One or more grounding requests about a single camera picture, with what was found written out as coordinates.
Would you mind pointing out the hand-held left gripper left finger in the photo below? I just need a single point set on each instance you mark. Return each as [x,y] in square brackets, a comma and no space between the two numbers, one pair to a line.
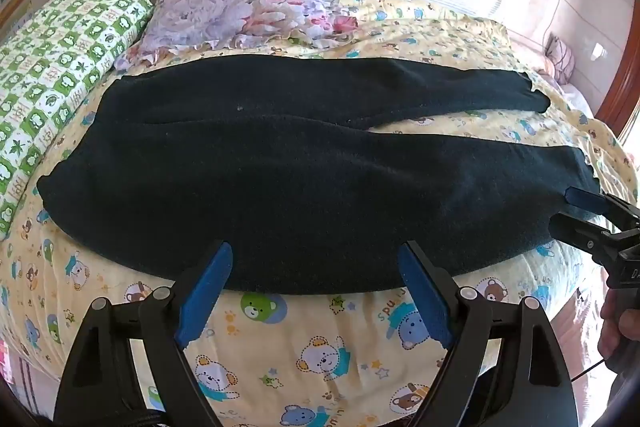
[205,292]

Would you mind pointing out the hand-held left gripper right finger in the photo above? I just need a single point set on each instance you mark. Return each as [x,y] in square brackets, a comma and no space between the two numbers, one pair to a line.
[425,292]

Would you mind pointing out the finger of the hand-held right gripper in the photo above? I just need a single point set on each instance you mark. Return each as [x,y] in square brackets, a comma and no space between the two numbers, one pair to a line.
[575,229]
[585,199]

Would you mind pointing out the black pants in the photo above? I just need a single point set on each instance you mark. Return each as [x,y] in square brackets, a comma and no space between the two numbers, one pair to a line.
[280,177]

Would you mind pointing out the person's right hand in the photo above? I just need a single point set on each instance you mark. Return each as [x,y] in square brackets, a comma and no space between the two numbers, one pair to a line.
[609,327]

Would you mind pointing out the pink bed sheet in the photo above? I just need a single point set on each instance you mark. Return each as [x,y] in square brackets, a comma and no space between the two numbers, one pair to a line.
[575,347]

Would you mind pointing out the white cloth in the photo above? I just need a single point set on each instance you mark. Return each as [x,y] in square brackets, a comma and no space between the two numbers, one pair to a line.
[580,99]

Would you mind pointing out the yellow bear print blanket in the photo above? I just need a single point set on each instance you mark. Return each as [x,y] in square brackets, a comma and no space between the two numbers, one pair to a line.
[310,347]

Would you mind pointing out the pink bag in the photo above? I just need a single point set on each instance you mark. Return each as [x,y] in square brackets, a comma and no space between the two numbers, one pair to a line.
[561,59]

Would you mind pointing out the green checked pillow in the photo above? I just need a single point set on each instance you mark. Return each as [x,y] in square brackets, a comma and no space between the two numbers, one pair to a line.
[60,67]

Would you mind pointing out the floral ruffled pillow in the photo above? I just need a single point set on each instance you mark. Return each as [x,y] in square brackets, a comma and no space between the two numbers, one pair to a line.
[235,12]

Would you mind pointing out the red wooden frame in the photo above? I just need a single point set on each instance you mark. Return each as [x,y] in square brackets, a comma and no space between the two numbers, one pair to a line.
[622,77]

